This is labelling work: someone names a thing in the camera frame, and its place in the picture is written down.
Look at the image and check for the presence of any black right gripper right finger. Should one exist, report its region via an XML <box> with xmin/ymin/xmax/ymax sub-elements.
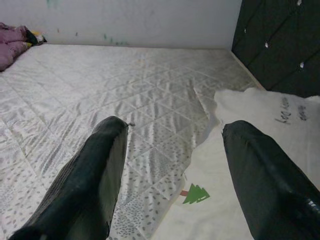
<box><xmin>221</xmin><ymin>120</ymin><xmax>320</xmax><ymax>240</ymax></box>

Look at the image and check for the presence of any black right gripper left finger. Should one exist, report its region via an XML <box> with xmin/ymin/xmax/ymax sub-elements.
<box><xmin>8</xmin><ymin>115</ymin><xmax>130</xmax><ymax>240</ymax></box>

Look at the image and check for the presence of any white pillow with tree print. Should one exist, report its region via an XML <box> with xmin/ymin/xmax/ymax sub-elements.
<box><xmin>149</xmin><ymin>87</ymin><xmax>320</xmax><ymax>240</ymax></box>

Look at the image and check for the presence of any purple cartoon print blanket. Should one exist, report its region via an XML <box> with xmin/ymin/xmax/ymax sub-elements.
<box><xmin>0</xmin><ymin>21</ymin><xmax>33</xmax><ymax>72</ymax></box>

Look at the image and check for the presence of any white quilted mattress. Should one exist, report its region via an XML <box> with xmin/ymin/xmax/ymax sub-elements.
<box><xmin>0</xmin><ymin>44</ymin><xmax>263</xmax><ymax>240</ymax></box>

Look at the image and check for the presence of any black tufted headboard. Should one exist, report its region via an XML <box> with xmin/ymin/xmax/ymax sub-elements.
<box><xmin>231</xmin><ymin>0</ymin><xmax>320</xmax><ymax>99</ymax></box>

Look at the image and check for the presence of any black yellow fabric piece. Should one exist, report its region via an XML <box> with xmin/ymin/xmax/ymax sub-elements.
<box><xmin>26</xmin><ymin>29</ymin><xmax>48</xmax><ymax>47</ymax></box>

